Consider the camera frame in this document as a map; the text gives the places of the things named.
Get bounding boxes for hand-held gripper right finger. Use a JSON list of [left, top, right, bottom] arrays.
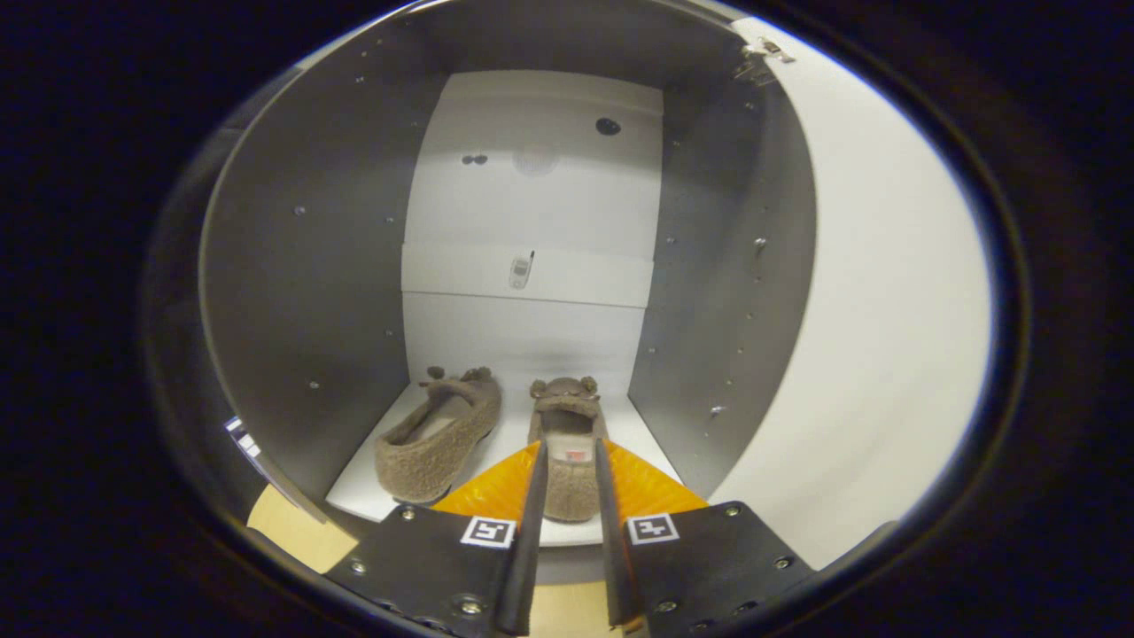
[[592, 439, 816, 632]]

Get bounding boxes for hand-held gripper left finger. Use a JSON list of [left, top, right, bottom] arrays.
[[323, 440, 548, 637]]

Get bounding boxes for brown fuzzy shoe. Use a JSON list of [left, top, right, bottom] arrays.
[[529, 377, 610, 524], [374, 366, 503, 504]]

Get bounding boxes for grey shoe cabinet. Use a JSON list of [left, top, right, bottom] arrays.
[[199, 0, 820, 586]]

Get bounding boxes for white shoe cabinet door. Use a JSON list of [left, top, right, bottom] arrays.
[[709, 18, 993, 572]]

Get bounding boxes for metal door hinge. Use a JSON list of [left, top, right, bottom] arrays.
[[734, 37, 796, 87]]

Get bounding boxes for grey cover book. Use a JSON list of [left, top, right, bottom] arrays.
[[223, 415, 264, 459]]

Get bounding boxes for black backdrop cloth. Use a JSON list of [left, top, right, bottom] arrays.
[[146, 133, 267, 497]]

